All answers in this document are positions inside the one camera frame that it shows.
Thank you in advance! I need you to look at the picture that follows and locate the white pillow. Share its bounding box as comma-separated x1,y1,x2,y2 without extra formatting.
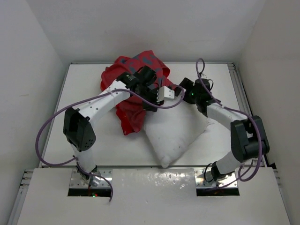
143,101,214,168

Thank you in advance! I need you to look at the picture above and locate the red patterned pillowcase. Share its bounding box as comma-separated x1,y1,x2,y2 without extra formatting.
100,50,175,135

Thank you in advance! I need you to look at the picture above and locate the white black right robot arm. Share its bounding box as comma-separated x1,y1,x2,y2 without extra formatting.
180,78,270,182

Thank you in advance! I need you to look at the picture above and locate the white front cover board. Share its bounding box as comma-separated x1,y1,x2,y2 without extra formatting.
18,168,289,225

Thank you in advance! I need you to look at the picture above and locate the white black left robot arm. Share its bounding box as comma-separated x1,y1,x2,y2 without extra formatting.
63,66,159,180

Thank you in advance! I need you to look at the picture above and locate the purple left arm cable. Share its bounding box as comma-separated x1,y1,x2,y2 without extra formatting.
35,84,186,203

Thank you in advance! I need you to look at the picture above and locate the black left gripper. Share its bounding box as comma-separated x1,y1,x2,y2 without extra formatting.
135,85,164,113

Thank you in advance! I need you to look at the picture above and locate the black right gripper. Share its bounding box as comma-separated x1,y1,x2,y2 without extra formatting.
174,77,201,106

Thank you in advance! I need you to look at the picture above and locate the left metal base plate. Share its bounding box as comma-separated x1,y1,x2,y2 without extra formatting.
69,169,113,189

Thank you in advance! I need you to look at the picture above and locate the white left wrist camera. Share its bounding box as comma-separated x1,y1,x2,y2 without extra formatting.
157,86,175,102

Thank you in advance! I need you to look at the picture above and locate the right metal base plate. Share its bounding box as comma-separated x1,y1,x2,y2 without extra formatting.
195,167,239,188

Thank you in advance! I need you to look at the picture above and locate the metal base plate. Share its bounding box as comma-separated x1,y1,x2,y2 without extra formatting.
69,169,113,189
195,167,239,188

